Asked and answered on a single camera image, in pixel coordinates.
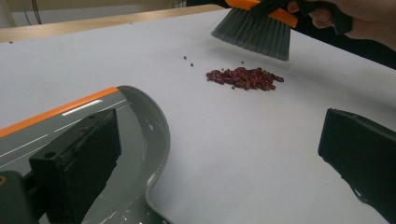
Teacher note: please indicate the orange brush with grey bristles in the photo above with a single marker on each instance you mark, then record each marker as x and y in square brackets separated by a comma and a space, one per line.
[255, 34]

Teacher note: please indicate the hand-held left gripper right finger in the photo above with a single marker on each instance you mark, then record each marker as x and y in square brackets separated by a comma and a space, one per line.
[364, 155]

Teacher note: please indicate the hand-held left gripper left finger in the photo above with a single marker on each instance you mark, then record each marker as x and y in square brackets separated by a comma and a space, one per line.
[81, 161]

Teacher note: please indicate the wooden table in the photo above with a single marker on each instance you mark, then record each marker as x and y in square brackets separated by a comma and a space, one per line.
[93, 23]

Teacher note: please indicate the grey dustpan with orange edge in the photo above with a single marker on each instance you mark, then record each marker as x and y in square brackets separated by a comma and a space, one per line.
[137, 130]

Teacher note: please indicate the pile of red beans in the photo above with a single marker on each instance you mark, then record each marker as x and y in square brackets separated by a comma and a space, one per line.
[246, 78]

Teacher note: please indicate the white board sheet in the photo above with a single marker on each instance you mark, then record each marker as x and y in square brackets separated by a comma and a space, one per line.
[233, 140]

